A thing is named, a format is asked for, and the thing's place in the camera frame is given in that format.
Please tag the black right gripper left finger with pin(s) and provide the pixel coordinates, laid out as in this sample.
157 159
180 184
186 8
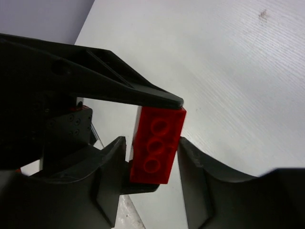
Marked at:
82 194

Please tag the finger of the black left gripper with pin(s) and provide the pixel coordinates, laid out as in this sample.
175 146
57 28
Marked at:
129 187

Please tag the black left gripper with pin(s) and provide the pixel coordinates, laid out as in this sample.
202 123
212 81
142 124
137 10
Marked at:
50 129

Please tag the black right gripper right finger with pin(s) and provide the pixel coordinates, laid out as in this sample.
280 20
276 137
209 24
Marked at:
217 196

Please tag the red lego brick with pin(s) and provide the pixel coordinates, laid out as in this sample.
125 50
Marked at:
155 141

